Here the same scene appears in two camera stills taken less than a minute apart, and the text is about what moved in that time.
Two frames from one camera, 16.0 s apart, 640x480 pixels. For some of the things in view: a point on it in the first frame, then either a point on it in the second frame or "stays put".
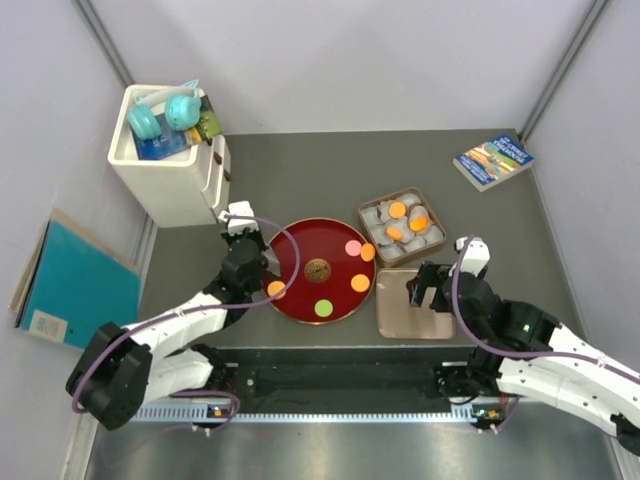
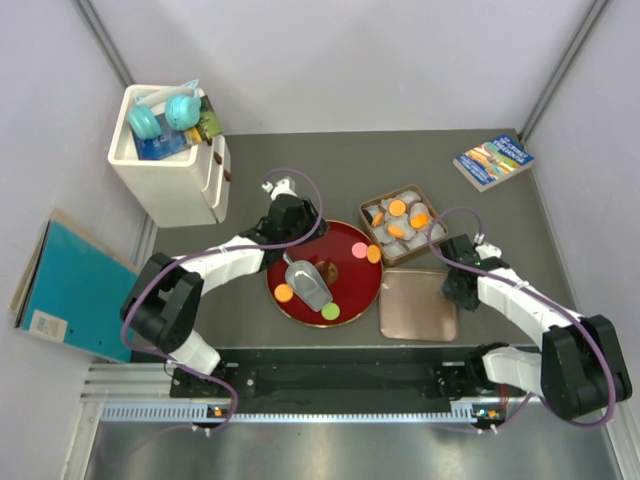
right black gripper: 426,278 -> 448,291
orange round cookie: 360,283 -> 377,219
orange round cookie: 397,210 stays put
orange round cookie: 394,233 stays put
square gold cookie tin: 401,226 stays put
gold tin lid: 397,319 stays put
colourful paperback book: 488,164 stays put
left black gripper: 229,237 -> 311,219
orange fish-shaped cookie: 418,224 stays put
